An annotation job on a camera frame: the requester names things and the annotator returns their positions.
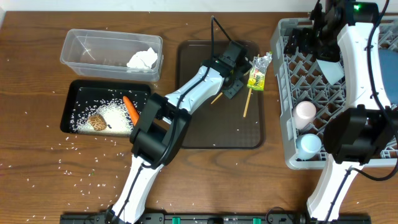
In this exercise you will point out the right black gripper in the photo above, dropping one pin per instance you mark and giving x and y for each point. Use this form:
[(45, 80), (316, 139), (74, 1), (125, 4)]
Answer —
[(305, 34)]

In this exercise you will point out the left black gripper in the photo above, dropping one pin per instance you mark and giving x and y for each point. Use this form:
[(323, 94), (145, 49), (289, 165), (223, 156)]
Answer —
[(236, 88)]

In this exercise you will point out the green foil snack wrapper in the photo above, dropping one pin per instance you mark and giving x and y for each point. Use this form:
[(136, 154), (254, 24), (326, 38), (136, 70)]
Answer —
[(257, 73)]

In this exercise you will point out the light blue bowl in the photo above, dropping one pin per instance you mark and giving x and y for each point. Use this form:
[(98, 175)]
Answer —
[(332, 71)]

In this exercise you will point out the pink cup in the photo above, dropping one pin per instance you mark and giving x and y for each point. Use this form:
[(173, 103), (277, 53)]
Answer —
[(303, 114)]

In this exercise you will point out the white tissue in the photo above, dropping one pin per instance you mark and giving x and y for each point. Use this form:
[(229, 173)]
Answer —
[(143, 59)]

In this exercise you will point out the light blue cup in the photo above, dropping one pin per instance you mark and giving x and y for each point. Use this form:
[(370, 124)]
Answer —
[(308, 146)]

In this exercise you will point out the orange carrot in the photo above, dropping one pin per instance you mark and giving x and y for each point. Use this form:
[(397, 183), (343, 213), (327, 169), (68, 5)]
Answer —
[(134, 115)]

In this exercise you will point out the brown food scrap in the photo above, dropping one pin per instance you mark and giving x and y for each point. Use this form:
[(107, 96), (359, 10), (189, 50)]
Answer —
[(97, 122)]

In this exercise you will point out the dark blue plate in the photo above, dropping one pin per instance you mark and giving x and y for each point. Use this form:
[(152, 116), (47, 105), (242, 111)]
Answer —
[(389, 64)]

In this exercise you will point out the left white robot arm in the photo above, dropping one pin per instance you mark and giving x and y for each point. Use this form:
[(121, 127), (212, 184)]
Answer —
[(161, 128)]

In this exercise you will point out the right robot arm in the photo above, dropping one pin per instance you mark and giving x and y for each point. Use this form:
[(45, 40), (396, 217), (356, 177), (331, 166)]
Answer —
[(357, 134)]

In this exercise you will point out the grey dishwasher rack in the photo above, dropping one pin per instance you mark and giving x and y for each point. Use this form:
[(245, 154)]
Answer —
[(300, 79)]

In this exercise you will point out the black waste tray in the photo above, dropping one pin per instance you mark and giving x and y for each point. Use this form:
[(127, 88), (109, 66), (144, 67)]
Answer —
[(77, 84)]

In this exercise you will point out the wooden chopstick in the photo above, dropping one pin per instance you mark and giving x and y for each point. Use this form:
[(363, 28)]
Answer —
[(217, 97), (247, 102)]

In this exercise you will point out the dark brown serving tray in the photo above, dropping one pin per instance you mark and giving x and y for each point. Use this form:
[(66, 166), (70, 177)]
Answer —
[(220, 125)]

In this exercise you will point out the pile of white rice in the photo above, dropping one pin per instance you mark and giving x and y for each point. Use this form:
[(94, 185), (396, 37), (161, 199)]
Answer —
[(109, 104)]

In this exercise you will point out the clear plastic bin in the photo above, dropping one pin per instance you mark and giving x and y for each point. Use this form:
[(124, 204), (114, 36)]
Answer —
[(104, 54)]

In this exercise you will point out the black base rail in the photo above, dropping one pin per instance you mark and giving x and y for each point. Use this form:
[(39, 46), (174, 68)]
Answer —
[(275, 215)]

